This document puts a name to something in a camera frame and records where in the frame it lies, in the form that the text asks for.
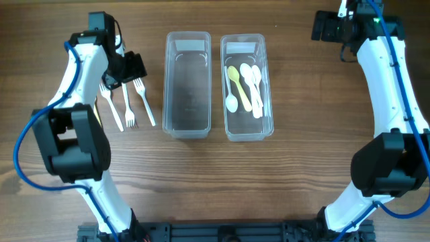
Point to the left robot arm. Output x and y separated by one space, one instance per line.
71 139

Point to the white spoon bowl down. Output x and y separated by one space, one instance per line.
231 100

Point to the right clear plastic container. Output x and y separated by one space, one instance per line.
236 49

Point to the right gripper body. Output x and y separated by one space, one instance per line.
322 25

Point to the yellow-green plastic spoon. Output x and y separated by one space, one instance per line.
234 76

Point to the yellow plastic fork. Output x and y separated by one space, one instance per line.
95 111

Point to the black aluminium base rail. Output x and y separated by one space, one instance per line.
287 231

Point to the white spoon container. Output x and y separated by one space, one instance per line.
257 79

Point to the white fork container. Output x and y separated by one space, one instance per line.
141 90

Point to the clear plastic container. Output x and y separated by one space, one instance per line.
236 49
188 85

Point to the white fork tines down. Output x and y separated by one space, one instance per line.
129 114

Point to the left clear plastic container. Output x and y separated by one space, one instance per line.
188 85

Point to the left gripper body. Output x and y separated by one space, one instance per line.
133 67

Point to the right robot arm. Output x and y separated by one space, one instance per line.
396 160

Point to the white spoon wide handle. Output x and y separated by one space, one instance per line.
265 91

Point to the large white plastic spoon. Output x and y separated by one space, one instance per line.
256 102

